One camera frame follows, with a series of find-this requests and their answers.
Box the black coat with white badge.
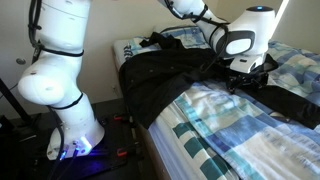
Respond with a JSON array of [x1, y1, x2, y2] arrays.
[[118, 31, 320, 130]]

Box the orange handled black clamp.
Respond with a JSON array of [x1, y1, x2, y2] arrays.
[[113, 113, 134, 125], [115, 141, 143, 158]]

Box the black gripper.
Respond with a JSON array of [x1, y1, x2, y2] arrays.
[[227, 71, 270, 95]]

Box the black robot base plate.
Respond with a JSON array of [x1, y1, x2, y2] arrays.
[[19, 99, 148, 180]]

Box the black base cables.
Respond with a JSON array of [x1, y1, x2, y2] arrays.
[[46, 146, 79, 180]]

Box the black tripod pole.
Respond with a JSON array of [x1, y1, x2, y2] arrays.
[[0, 78, 33, 124]]

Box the wooden bed frame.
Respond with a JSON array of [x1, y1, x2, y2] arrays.
[[136, 124, 171, 180]]

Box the blue plaid quilt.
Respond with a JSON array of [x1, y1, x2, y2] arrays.
[[123, 25, 320, 180]]

